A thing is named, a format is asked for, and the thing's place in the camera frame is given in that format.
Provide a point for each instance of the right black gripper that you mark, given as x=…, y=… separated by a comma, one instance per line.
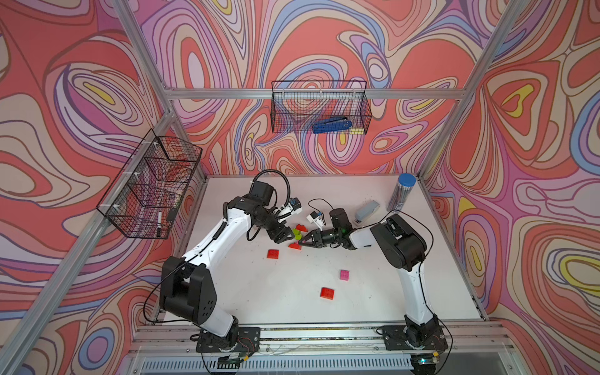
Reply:
x=316, y=239

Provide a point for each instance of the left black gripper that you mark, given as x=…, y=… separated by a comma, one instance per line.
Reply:
x=280, y=233

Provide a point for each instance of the magenta lego brick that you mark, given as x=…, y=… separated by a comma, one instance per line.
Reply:
x=344, y=274

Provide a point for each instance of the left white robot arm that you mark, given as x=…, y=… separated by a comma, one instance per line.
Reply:
x=186, y=288

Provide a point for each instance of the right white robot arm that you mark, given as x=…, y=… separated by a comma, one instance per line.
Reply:
x=405, y=250

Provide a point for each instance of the red lego brick back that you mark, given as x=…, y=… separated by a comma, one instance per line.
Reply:
x=273, y=254

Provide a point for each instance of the red lego brick front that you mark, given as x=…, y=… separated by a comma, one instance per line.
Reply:
x=327, y=293

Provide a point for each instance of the grey small case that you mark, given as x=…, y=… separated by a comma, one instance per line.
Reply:
x=366, y=211

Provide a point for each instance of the blue capped clear cylinder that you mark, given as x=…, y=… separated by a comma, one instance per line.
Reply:
x=403, y=187

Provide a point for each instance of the black marker in basket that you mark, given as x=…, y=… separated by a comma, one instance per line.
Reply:
x=159, y=224

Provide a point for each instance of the blue object in basket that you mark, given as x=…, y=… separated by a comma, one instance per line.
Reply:
x=332, y=125

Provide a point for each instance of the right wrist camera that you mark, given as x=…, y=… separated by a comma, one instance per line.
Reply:
x=317, y=218

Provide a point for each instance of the black wire basket back wall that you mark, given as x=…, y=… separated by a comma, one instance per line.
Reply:
x=296, y=105

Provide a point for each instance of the black wire basket wall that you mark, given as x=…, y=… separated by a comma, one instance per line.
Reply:
x=155, y=178
x=296, y=105

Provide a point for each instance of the black wire basket left wall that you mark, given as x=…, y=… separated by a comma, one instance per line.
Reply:
x=155, y=178

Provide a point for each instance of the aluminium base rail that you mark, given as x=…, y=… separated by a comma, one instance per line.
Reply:
x=465, y=347

